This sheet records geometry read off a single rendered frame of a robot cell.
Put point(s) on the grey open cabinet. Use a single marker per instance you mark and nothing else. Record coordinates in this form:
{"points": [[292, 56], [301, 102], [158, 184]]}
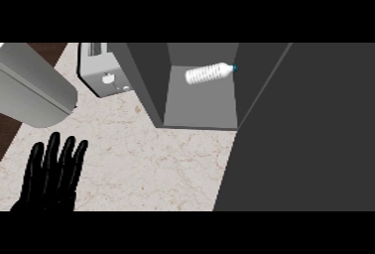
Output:
{"points": [[199, 102]]}

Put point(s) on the white ribbed water bottle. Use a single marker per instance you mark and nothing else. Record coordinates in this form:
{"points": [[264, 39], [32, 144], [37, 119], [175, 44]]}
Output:
{"points": [[206, 74]]}

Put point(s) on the dark grey cabinet door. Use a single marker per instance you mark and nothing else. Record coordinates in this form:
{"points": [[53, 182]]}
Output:
{"points": [[307, 139]]}

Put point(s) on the silver toaster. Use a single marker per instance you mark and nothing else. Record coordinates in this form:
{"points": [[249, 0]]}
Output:
{"points": [[105, 77]]}

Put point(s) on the pale grey rounded appliance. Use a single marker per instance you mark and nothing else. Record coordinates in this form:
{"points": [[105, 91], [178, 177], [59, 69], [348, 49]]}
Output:
{"points": [[31, 89]]}

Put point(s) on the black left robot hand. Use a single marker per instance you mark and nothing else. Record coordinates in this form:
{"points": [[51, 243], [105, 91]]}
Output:
{"points": [[48, 191]]}

